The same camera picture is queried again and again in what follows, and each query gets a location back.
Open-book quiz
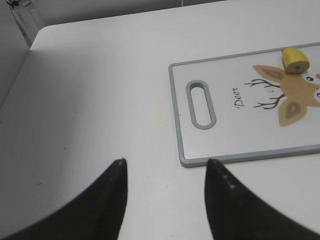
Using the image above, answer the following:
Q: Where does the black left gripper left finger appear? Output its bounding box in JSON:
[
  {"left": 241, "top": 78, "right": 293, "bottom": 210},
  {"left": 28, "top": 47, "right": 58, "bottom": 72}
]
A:
[{"left": 7, "top": 158, "right": 128, "bottom": 240}]

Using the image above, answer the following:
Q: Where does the white deer cutting board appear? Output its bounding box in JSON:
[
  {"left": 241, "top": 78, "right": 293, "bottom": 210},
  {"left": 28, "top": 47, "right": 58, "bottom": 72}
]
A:
[{"left": 168, "top": 43, "right": 320, "bottom": 168}]

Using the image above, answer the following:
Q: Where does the yellow banana piece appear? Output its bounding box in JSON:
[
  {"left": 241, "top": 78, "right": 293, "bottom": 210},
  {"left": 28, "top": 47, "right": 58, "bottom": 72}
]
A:
[{"left": 282, "top": 47, "right": 310, "bottom": 74}]

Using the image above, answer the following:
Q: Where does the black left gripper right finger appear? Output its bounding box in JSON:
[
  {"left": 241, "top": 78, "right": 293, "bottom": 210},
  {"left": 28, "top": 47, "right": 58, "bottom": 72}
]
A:
[{"left": 204, "top": 159, "right": 320, "bottom": 240}]

